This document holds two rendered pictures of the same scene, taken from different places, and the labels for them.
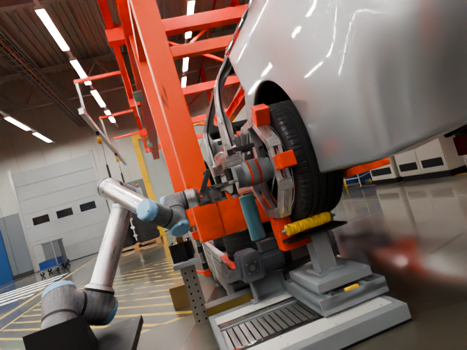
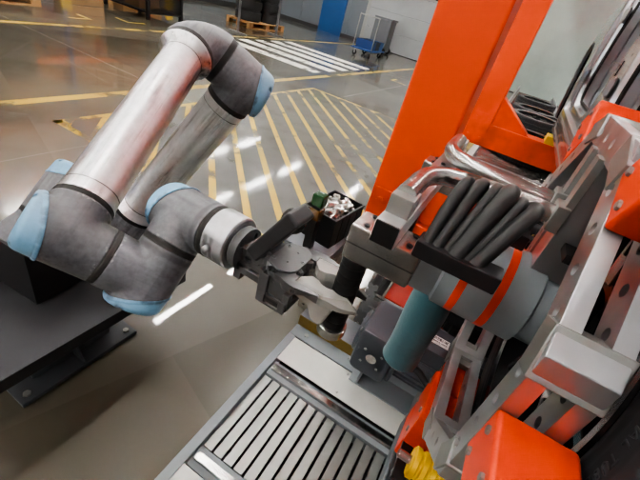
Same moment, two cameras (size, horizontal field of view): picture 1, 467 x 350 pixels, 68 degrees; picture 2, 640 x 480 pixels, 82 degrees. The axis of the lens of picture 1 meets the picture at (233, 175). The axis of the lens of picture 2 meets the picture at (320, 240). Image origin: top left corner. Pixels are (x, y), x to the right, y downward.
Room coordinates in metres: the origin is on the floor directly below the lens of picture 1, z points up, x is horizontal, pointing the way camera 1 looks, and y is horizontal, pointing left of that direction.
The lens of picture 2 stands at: (1.31, -0.15, 1.17)
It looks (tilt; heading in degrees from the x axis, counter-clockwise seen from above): 33 degrees down; 33
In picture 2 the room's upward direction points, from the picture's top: 16 degrees clockwise
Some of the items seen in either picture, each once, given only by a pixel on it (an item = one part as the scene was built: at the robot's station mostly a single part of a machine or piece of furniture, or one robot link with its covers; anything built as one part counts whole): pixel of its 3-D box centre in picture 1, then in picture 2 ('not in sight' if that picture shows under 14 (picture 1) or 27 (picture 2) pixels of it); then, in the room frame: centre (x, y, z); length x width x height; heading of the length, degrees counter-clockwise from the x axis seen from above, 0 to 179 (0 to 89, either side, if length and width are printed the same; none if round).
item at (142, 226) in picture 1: (133, 230); not in sight; (10.01, 3.23, 0.55); 1.40 x 0.80 x 1.09; 99
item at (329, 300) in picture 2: (229, 187); (321, 307); (1.65, 0.03, 0.80); 0.09 x 0.03 x 0.06; 95
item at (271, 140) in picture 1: (264, 169); (524, 299); (1.89, -0.17, 0.85); 0.54 x 0.07 x 0.54; 12
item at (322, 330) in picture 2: (231, 182); (343, 292); (1.68, 0.02, 0.83); 0.04 x 0.04 x 0.16
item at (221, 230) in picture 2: (191, 198); (230, 240); (1.63, 0.22, 0.81); 0.10 x 0.05 x 0.09; 12
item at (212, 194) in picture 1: (208, 194); (271, 267); (1.65, 0.14, 0.80); 0.12 x 0.08 x 0.09; 102
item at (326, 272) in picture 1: (320, 251); not in sight; (1.93, -0.34, 0.32); 0.40 x 0.30 x 0.28; 12
